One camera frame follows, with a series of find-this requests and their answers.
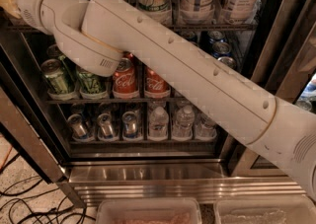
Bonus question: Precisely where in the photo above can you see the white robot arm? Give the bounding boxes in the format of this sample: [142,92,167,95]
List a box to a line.
[1,0,316,204]

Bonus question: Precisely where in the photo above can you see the front left green can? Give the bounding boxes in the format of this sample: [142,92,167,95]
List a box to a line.
[40,59,74,95]

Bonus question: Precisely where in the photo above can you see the left silver can bottom shelf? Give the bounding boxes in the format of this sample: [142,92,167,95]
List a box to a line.
[67,113,89,139]

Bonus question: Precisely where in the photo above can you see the silver can shelf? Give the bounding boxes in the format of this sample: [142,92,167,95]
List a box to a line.
[67,113,89,139]
[122,112,138,138]
[97,112,115,138]

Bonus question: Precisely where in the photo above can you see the left front coca-cola can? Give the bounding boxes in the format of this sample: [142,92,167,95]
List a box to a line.
[113,58,136,94]

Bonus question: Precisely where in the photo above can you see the coca-cola can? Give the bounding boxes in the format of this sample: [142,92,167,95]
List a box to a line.
[113,58,136,94]
[145,67,168,93]

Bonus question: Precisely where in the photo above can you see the middle silver can bottom shelf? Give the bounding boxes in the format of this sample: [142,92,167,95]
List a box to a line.
[97,112,115,138]

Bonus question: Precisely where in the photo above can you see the right front coca-cola can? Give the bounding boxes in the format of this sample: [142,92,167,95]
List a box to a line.
[145,67,168,93]

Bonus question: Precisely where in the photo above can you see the right silver can bottom shelf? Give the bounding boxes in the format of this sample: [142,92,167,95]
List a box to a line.
[122,112,138,138]

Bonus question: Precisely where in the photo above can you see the second row right pepsi can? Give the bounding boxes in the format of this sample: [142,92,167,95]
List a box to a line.
[212,41,231,58]

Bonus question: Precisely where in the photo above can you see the right front pepsi can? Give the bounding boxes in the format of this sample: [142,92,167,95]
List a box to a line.
[218,56,237,69]

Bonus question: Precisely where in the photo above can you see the left water bottle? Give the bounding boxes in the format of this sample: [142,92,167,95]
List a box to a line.
[149,107,169,138]

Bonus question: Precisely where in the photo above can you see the water bottle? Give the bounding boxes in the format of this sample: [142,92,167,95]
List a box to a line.
[196,113,216,138]
[173,105,195,138]
[149,107,169,138]

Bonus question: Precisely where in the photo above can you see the middle water bottle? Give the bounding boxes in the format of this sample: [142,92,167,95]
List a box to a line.
[173,105,195,138]

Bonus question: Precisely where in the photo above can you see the right water bottle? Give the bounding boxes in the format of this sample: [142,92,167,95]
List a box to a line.
[196,113,216,138]

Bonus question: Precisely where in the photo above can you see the left clear plastic bin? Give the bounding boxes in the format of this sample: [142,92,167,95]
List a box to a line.
[95,197,202,224]

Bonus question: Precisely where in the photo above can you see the clear plastic bin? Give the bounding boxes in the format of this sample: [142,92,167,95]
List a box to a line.
[214,195,316,224]
[95,197,202,224]

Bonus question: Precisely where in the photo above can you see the right clear plastic bin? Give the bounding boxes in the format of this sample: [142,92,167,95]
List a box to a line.
[214,195,316,224]

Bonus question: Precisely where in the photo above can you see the middle wire shelf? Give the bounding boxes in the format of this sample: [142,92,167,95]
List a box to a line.
[44,97,186,104]

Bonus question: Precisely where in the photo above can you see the wire shelf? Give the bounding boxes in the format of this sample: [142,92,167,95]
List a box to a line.
[5,23,258,33]
[44,97,186,104]

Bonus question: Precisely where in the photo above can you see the top wire shelf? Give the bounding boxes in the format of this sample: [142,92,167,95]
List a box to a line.
[5,23,258,33]

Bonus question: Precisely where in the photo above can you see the black floor cables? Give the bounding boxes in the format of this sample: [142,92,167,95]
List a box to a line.
[0,153,97,224]

